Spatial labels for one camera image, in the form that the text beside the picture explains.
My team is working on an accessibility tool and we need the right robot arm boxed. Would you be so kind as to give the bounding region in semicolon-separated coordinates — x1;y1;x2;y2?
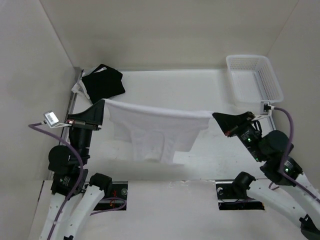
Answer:
212;111;320;240

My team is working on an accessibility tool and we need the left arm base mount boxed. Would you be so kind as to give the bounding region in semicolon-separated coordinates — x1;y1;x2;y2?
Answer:
94;181;129;211

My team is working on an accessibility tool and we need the folded black tank top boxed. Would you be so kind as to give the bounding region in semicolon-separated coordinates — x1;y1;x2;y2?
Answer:
81;64;126;104

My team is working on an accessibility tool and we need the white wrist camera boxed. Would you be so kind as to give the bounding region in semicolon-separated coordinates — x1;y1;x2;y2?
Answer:
252;101;275;121
43;111;66;129

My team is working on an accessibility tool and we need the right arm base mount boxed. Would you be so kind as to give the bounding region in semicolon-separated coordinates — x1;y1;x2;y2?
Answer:
215;181;265;211

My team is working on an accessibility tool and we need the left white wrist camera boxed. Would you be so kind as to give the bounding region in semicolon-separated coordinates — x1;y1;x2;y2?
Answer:
43;111;66;129

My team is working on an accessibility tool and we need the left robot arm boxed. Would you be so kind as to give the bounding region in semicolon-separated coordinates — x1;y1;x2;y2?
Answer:
39;99;112;240

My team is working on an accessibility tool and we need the white plastic basket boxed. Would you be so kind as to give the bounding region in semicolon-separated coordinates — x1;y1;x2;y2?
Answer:
225;54;284;108

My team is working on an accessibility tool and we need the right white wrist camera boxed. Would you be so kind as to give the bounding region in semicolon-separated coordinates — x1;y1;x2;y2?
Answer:
252;101;275;121

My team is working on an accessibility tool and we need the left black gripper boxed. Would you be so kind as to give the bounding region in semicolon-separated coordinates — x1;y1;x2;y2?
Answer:
67;98;107;164

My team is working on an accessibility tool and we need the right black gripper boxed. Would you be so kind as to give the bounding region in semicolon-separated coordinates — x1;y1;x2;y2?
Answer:
212;110;265;161

